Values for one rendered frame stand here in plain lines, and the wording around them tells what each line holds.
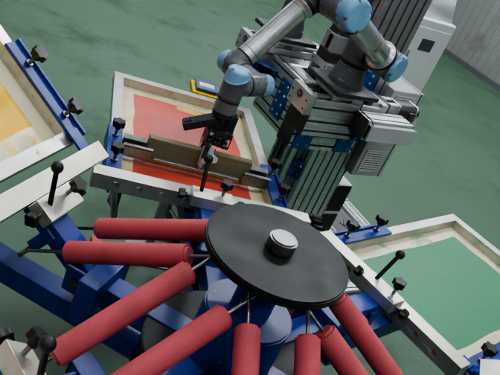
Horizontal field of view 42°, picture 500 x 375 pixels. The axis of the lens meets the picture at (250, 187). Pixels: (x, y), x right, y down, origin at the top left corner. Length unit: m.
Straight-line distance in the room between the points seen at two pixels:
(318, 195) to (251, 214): 1.83
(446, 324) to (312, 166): 1.22
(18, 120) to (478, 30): 9.33
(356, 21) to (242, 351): 1.31
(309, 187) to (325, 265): 1.81
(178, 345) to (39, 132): 0.80
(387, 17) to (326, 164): 0.74
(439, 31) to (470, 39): 3.39
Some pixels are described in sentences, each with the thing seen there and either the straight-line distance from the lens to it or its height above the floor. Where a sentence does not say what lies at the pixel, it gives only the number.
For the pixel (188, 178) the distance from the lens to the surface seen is 2.16.
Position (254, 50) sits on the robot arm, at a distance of 2.18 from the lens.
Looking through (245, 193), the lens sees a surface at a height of 0.95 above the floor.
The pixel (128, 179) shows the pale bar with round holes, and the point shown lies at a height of 1.04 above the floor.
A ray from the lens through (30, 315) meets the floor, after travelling 2.88.
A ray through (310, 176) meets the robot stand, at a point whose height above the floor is 0.71.
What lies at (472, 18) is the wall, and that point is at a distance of 10.72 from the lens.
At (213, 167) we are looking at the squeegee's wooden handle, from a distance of 2.16.
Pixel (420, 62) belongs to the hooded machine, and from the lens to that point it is 7.33.
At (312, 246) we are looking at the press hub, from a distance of 1.37.
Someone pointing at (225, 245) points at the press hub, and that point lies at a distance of 1.25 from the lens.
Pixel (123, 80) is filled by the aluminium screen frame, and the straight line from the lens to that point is 2.64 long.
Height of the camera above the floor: 2.01
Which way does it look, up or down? 28 degrees down
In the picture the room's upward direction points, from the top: 24 degrees clockwise
